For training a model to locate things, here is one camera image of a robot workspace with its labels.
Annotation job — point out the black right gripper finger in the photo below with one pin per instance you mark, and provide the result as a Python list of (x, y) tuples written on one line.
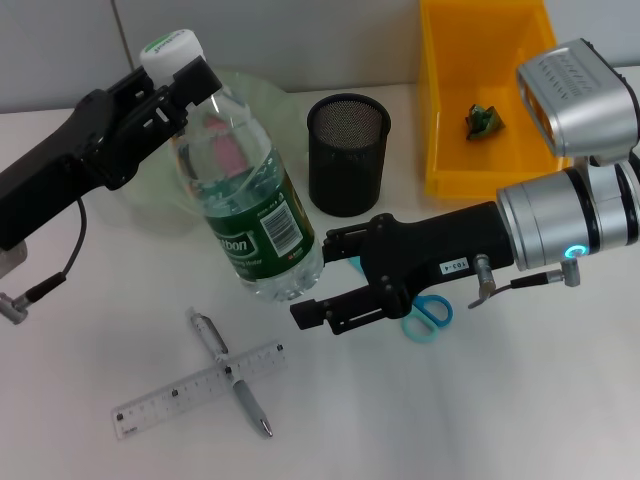
[(320, 312), (345, 242)]

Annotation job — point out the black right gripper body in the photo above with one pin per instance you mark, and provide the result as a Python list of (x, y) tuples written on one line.
[(440, 250)]

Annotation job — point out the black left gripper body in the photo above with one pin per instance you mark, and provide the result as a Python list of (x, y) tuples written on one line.
[(65, 160)]

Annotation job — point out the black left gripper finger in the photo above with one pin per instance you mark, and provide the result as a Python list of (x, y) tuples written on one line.
[(131, 85), (195, 82)]

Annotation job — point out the pink peach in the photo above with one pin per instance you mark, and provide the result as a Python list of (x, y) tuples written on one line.
[(227, 150)]

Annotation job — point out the clear green-label water bottle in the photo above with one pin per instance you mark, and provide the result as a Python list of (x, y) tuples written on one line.
[(250, 200)]

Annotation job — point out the green plastic wrapper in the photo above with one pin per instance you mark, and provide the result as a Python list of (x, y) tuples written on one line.
[(482, 125)]

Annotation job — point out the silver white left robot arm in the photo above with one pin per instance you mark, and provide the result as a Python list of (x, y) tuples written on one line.
[(10, 260)]

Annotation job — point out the black mesh pen holder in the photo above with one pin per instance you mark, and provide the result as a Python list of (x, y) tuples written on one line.
[(345, 175)]

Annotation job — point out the pale green glass fruit bowl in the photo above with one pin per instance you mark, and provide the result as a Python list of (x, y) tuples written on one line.
[(270, 110)]

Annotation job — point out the blue scissors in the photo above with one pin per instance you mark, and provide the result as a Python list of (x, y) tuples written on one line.
[(425, 330)]

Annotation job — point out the grey clear ballpoint pen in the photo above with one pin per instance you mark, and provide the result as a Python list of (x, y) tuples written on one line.
[(250, 405)]

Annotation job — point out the transparent plastic ruler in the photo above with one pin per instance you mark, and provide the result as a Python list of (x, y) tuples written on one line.
[(165, 400)]

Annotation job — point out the yellow plastic bin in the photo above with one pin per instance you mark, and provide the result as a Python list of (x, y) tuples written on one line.
[(450, 150)]

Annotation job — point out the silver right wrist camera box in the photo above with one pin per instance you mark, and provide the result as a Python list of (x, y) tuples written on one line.
[(575, 100)]

